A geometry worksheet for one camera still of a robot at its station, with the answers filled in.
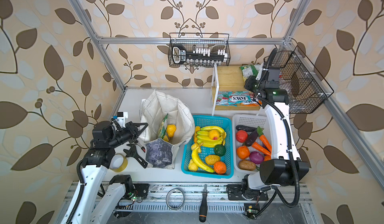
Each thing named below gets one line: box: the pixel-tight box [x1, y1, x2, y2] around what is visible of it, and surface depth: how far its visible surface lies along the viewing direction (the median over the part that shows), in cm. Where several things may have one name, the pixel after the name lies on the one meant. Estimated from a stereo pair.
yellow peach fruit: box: [208, 129, 220, 140], surface depth 88 cm
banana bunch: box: [196, 126, 226, 148], surface depth 90 cm
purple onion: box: [249, 151, 265, 165], surface depth 82 cm
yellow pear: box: [167, 124, 177, 138], surface depth 94 cm
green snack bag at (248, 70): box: [240, 64, 259, 82], surface depth 81 cm
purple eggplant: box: [245, 129, 258, 147], surface depth 87 cm
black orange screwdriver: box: [199, 184, 209, 223], surface depth 70 cm
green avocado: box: [214, 144, 226, 157], surface depth 84 cm
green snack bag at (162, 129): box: [157, 113, 168, 139], surface depth 86 cm
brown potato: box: [238, 160, 257, 171], surface depth 79 cm
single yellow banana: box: [191, 143, 215, 173], surface depth 80 cm
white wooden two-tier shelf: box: [211, 62, 261, 116], surface depth 83 cm
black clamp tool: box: [123, 143, 148, 169], surface depth 88 cm
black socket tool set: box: [172, 44, 228, 65], surface depth 85 cm
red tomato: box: [235, 130, 248, 143], surface depth 89 cm
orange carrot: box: [252, 126, 272, 156], surface depth 87 cm
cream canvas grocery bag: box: [139, 89, 196, 169], surface depth 81 cm
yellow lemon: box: [191, 143, 199, 151], surface depth 86 cm
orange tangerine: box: [214, 161, 227, 175], surface depth 78 cm
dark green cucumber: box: [235, 125, 258, 132], surface depth 96 cm
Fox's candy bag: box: [215, 91, 260, 107], surface depth 90 cm
